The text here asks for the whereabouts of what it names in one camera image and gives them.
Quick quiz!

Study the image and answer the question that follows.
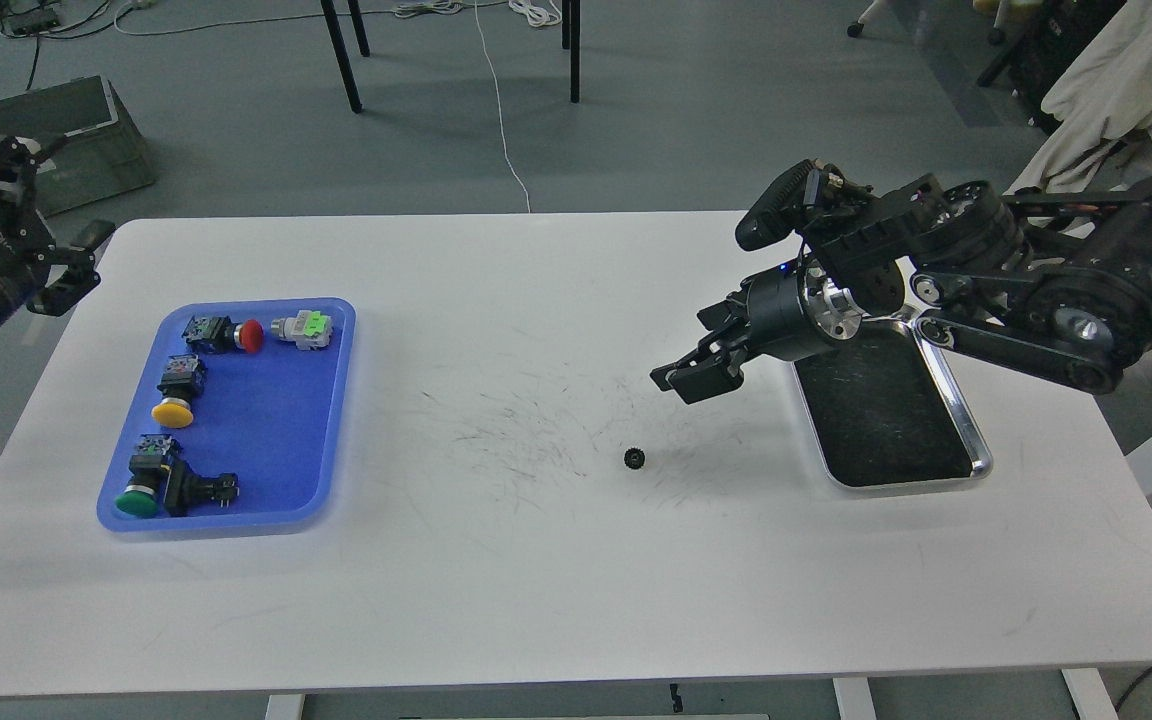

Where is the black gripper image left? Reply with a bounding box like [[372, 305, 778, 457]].
[[0, 135, 116, 327]]

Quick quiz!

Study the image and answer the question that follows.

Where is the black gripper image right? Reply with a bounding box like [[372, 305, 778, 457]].
[[649, 265, 865, 404]]

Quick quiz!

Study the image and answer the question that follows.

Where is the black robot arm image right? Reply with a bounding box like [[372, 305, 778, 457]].
[[650, 159, 1152, 404]]

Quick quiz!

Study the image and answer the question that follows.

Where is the silver metal tray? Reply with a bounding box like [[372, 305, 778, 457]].
[[794, 316, 995, 495]]

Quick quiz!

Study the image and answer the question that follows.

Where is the blue plastic tray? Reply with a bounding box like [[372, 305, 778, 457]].
[[96, 297, 356, 536]]

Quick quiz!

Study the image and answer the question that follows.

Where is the grey plastic crate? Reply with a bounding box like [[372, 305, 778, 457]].
[[0, 76, 159, 217]]

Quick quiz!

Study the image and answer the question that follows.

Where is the grey green connector block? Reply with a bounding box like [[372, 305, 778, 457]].
[[270, 310, 333, 351]]

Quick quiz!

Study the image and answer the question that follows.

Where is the black table leg front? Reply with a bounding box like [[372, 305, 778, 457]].
[[320, 0, 364, 115]]

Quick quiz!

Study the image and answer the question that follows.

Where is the black table leg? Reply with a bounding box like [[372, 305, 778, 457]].
[[561, 0, 582, 104], [346, 0, 371, 58], [320, 0, 364, 115]]

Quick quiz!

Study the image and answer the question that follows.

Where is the black table leg right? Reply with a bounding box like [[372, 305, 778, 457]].
[[561, 0, 582, 104]]

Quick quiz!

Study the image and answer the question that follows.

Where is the black table leg rear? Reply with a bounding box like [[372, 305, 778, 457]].
[[346, 0, 371, 58]]

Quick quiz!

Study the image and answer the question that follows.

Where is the beige cloth on chair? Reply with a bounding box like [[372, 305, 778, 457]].
[[1009, 1, 1152, 194]]

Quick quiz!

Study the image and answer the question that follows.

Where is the yellow push button switch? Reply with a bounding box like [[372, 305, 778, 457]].
[[151, 354, 207, 429]]

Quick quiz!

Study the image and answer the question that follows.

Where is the red push button switch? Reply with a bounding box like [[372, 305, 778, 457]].
[[180, 314, 265, 355]]

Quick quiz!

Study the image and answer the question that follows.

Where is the green push button switch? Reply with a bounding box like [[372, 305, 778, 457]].
[[114, 433, 180, 518]]

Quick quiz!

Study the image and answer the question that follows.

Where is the black switch module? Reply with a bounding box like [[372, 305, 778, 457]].
[[162, 462, 238, 518]]

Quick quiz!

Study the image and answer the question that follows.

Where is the white cable on floor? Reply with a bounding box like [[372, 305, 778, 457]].
[[473, 0, 535, 214]]

